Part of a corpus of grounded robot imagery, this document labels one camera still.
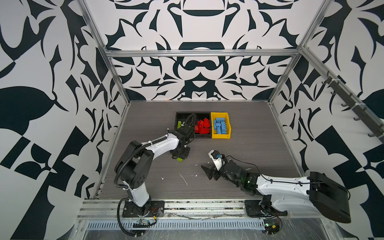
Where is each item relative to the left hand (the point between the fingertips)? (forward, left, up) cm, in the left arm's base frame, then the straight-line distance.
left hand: (182, 152), depth 90 cm
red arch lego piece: (+18, -14, 0) cm, 23 cm away
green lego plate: (-4, +2, 0) cm, 5 cm away
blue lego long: (+18, -25, +1) cm, 31 cm away
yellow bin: (+26, -22, +3) cm, 34 cm away
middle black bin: (+33, -14, -7) cm, 36 cm away
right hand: (-9, -13, +8) cm, 18 cm away
